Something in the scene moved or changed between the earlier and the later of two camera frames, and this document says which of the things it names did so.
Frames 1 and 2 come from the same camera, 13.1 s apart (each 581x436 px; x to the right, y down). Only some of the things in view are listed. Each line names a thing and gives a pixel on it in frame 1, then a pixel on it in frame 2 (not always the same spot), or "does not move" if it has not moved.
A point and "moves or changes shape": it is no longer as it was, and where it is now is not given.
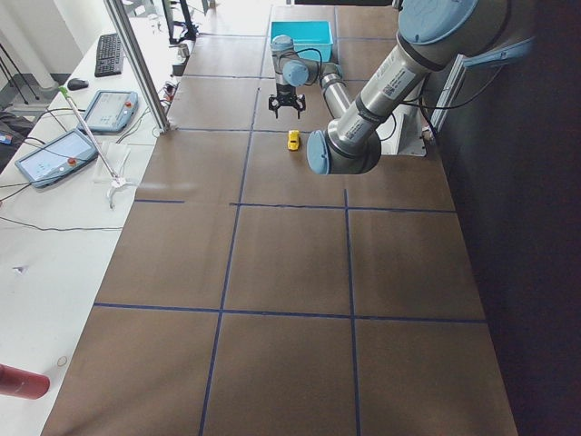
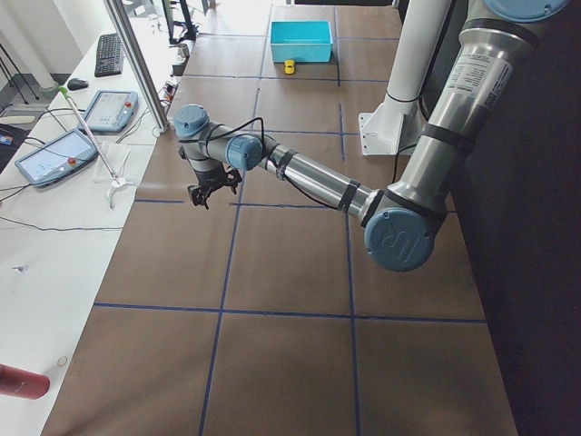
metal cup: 183,52 does not move
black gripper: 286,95 to 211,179
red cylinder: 22,383 does not move
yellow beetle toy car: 293,140 moves or changes shape
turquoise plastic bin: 307,34 does not move
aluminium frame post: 139,66 does not move
